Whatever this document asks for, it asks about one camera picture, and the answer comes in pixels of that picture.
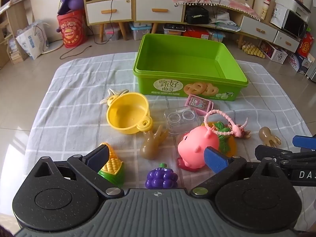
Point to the wooden shelf unit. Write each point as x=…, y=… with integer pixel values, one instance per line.
x=14, y=22

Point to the toy corn cob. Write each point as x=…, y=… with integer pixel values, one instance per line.
x=114, y=167

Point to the small pink toy box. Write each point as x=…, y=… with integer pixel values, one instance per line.
x=197, y=102

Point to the purple toy grapes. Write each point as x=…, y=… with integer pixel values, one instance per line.
x=160, y=177

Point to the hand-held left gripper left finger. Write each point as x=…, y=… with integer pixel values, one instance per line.
x=97, y=156

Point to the white printer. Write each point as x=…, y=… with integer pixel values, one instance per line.
x=293, y=3

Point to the red printed bag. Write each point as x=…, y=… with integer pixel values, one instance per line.
x=71, y=29

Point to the black bag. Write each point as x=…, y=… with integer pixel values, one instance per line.
x=197, y=14

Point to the tall wooden cabinet white drawers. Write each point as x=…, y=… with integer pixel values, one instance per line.
x=108, y=9

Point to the grey checked cloth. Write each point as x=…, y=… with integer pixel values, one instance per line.
x=74, y=118

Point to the small red figurine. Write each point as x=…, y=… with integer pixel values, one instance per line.
x=244, y=133

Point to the clear contact lens case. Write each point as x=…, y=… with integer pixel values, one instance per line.
x=182, y=126

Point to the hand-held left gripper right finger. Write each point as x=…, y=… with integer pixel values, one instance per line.
x=214, y=161

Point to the red gift box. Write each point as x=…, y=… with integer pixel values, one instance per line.
x=306, y=45

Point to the white printed carton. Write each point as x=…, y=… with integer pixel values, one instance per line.
x=274, y=53

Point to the pink toy pig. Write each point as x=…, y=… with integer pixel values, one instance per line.
x=195, y=140

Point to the yellow toy pot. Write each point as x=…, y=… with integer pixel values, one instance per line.
x=128, y=113

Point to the clear storage box blue lid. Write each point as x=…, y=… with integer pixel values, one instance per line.
x=140, y=32

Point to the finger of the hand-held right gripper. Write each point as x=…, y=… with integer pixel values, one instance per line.
x=305, y=142
x=271, y=154

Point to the black microwave oven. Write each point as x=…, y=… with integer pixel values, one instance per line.
x=293, y=24

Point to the white starfish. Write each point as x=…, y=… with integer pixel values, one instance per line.
x=116, y=92

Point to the large brown toy hand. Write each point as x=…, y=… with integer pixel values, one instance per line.
x=149, y=148

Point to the green plastic cookie box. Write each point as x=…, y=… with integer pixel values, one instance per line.
x=187, y=59

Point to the white paper bag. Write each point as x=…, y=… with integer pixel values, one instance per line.
x=32, y=39

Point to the low wooden cabinet white drawers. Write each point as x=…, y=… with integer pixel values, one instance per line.
x=256, y=27

